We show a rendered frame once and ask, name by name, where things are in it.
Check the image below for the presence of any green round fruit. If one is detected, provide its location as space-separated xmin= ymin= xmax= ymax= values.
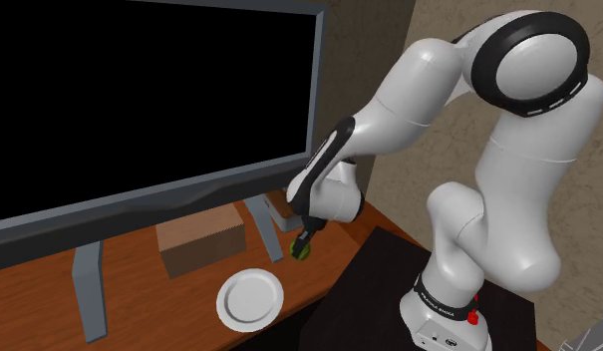
xmin=289 ymin=237 xmax=313 ymax=261

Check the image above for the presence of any white and brown box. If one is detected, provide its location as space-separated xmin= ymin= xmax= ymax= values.
xmin=262 ymin=188 xmax=304 ymax=233

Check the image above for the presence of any white round plate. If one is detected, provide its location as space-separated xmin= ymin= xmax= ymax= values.
xmin=215 ymin=267 xmax=285 ymax=334

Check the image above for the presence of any dark robot stand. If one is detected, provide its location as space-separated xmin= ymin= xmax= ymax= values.
xmin=297 ymin=224 xmax=539 ymax=351

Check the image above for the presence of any brown cardboard box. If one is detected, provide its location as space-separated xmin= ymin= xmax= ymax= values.
xmin=154 ymin=202 xmax=248 ymax=280

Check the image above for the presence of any brown wooden table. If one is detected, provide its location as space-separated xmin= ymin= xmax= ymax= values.
xmin=0 ymin=188 xmax=555 ymax=351

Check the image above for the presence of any grey flat-screen television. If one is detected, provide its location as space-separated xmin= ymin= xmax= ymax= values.
xmin=0 ymin=0 xmax=329 ymax=345

